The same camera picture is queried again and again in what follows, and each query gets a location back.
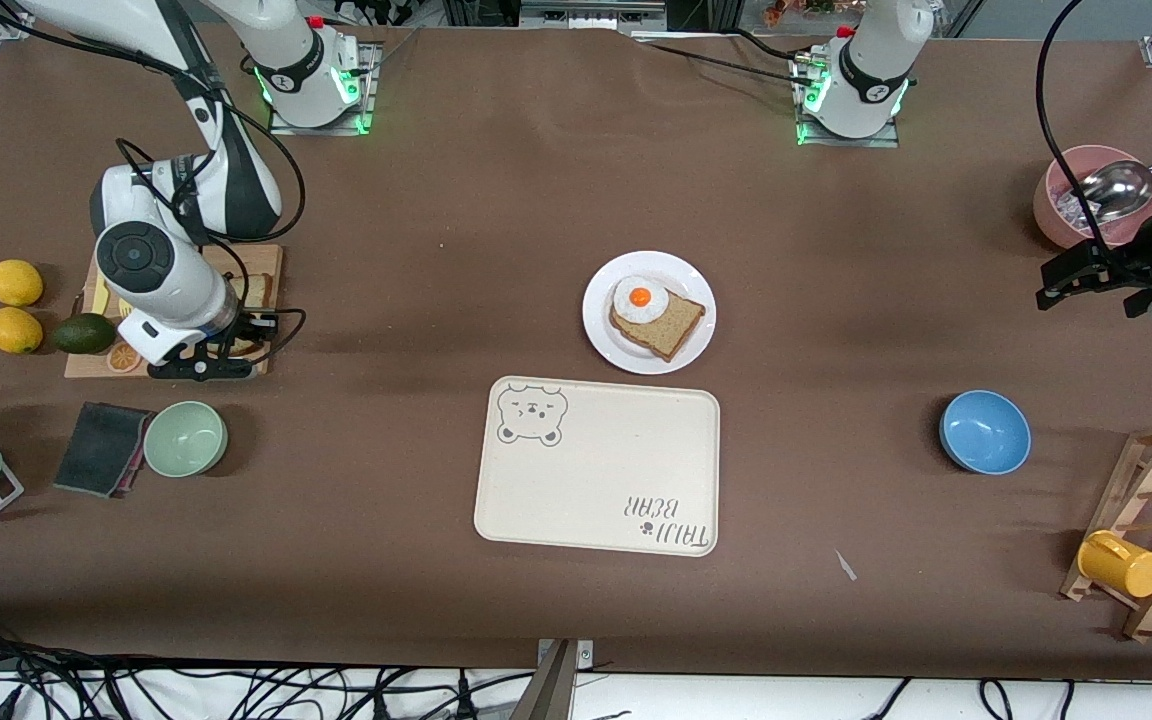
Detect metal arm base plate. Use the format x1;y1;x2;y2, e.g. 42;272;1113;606
268;40;379;136
794;50;903;149

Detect dark green avocado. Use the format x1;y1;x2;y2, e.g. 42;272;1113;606
53;313;118;355

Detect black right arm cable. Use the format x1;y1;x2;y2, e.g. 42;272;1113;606
114;95;308;363

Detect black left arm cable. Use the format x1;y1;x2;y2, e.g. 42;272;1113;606
1035;0;1122;253

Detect pale green bowl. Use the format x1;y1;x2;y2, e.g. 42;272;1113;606
143;401;229;478

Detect white round plate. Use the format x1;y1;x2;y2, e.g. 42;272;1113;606
582;250;717;376

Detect brown bread slice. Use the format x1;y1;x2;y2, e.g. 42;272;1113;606
221;272;273;311
608;290;707;363

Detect metal scoop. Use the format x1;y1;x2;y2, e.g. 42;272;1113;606
1076;136;1152;226

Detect cream tray with bear print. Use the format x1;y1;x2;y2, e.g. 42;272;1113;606
474;376;721;558

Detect wooden peg mug rack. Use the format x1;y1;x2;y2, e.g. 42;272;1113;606
1060;423;1152;643

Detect yellow lemon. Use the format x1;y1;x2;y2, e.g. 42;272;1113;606
0;259;45;307
0;307;44;355

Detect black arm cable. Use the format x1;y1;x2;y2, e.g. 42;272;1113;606
114;95;308;363
1035;0;1122;253

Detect metal bracket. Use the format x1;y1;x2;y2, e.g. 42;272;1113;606
506;638;597;720

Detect wooden cutting board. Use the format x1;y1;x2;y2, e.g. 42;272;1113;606
64;244;284;379

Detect blue bowl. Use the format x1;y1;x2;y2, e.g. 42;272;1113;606
939;390;1032;476

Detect dark grey sponge cloth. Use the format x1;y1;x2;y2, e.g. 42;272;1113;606
53;402;154;499

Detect pink bowl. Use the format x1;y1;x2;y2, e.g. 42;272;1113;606
1033;145;1152;251

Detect fried egg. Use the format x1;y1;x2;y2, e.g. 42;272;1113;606
612;275;670;325

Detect clear wrappers in bowl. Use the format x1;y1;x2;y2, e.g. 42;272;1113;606
1056;185;1103;233

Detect yellow mug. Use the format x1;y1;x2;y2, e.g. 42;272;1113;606
1077;530;1152;599

